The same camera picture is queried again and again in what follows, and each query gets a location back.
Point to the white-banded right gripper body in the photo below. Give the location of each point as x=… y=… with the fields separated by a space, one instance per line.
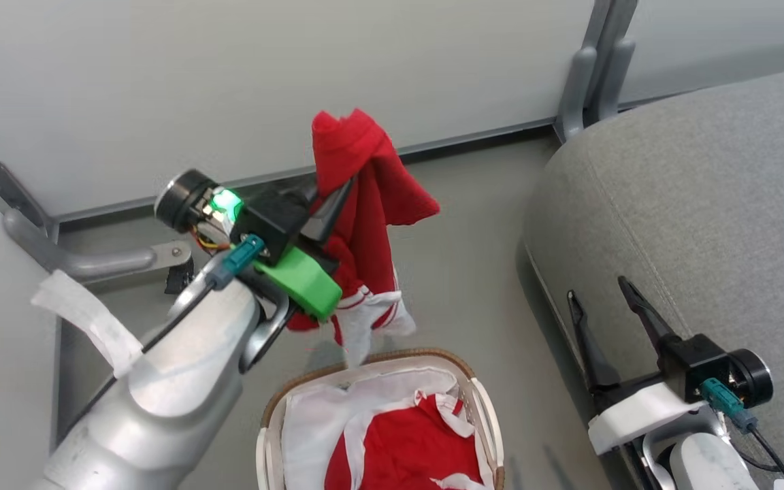
x=637 y=412

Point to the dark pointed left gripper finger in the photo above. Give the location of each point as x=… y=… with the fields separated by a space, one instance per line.
x=329 y=214

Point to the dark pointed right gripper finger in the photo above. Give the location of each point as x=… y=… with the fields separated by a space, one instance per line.
x=647 y=316
x=593 y=354

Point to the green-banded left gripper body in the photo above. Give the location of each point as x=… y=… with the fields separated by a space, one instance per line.
x=303 y=282

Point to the red garment with striped cuffs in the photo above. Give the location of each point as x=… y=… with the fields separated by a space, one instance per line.
x=365 y=204

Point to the red garment with white trim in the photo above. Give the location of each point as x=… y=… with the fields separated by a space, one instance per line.
x=405 y=449

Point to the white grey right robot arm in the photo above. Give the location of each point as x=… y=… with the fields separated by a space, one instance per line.
x=705 y=463

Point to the white laundry basket brown rim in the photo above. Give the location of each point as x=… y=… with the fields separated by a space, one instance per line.
x=491 y=422

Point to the small black caster wheel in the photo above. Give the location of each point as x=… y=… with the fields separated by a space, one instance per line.
x=177 y=279

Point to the grey fabric sofa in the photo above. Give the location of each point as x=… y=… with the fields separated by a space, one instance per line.
x=705 y=204

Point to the white cloth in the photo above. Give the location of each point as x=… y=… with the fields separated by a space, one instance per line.
x=317 y=422

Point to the grey partition foot with bolt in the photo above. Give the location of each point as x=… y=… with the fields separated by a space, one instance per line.
x=106 y=260

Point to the white fabric tape strip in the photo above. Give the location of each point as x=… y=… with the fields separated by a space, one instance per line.
x=89 y=316

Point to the grey rounded partition foot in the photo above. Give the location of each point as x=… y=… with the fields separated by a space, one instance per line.
x=576 y=95
x=620 y=75

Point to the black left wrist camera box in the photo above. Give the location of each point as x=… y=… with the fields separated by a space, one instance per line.
x=273 y=218

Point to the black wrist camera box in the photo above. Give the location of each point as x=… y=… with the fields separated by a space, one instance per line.
x=273 y=218
x=695 y=361

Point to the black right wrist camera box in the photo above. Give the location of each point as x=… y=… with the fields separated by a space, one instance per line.
x=695 y=361

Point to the grey partition bottom rail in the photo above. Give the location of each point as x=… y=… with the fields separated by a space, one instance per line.
x=433 y=143

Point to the grey double partition post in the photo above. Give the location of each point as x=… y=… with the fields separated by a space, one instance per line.
x=603 y=20

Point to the grey partition post with hinge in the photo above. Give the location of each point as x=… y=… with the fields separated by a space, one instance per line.
x=4 y=184

